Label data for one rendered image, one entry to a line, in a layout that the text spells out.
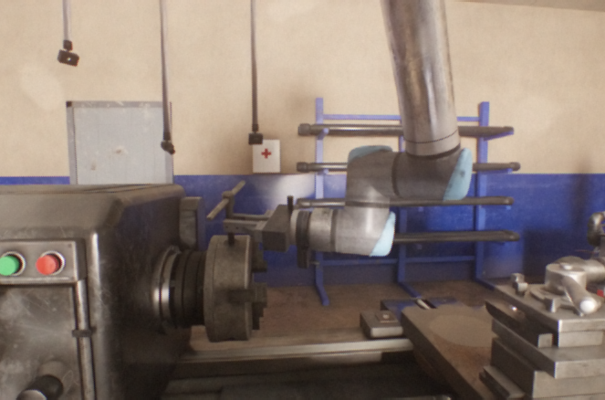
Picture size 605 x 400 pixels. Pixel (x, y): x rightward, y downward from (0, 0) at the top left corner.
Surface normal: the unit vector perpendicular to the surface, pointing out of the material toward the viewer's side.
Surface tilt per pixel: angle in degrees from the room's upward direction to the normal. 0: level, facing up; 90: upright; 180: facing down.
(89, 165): 90
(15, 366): 90
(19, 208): 45
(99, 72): 90
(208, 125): 90
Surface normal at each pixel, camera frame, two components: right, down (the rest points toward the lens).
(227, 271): 0.07, -0.47
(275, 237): -0.19, 0.40
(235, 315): 0.10, 0.25
